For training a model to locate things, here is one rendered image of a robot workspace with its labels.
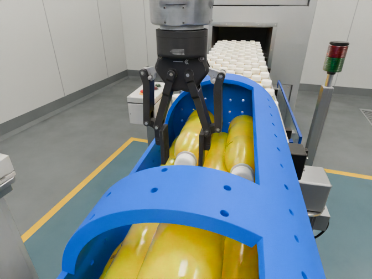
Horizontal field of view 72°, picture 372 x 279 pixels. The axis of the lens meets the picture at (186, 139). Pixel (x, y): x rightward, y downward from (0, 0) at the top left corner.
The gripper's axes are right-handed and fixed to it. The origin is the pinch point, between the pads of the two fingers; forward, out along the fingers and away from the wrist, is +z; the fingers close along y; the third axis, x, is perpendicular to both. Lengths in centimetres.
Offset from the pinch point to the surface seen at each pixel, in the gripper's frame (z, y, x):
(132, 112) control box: 10.0, -26.8, 37.7
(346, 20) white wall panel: 1, 156, 427
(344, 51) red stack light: -8, 43, 63
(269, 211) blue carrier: -7.0, 12.7, -20.8
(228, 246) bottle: -0.3, 9.6, -19.6
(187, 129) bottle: 0.0, -0.8, 8.1
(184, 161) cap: 2.3, 0.4, -0.7
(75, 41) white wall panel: 27, -243, 325
